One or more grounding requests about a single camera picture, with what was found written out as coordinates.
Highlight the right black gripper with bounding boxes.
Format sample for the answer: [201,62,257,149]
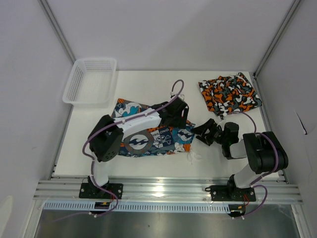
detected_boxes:
[190,118,227,146]

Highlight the blue patterned shorts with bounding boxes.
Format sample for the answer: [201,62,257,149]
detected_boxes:
[111,98,203,165]

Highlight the orange black camouflage shorts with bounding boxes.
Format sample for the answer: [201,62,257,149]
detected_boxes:
[198,72,262,117]

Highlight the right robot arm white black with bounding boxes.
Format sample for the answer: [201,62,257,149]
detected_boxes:
[192,119,288,202]

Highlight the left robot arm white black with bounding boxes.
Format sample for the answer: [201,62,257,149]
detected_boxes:
[84,96,189,198]

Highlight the white plastic basket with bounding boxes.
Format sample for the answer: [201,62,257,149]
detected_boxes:
[62,57,117,107]

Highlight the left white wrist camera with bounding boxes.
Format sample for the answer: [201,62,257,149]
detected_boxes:
[170,92,185,100]

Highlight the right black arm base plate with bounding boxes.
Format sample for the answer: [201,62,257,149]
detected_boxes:
[205,185,256,202]

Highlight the right aluminium side rail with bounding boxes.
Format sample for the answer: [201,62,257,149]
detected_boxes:
[249,72,289,184]

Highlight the aluminium side rail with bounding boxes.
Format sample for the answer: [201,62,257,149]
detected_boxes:
[249,72,289,184]
[47,105,74,180]

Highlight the white slotted cable duct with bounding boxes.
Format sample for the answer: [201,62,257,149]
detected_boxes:
[43,200,230,214]

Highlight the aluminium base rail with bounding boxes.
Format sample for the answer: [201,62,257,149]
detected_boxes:
[33,176,303,205]

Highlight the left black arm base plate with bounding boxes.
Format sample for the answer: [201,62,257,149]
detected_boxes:
[79,182,123,199]

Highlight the left aluminium side rail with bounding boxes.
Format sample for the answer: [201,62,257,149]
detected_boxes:
[47,105,74,180]

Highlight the right aluminium corner post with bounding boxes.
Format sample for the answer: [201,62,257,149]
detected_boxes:
[253,0,304,79]

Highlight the aluminium corner post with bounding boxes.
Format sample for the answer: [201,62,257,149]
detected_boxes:
[38,0,76,64]
[253,0,304,79]

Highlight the left aluminium corner post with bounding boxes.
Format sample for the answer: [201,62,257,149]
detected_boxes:
[38,0,76,64]

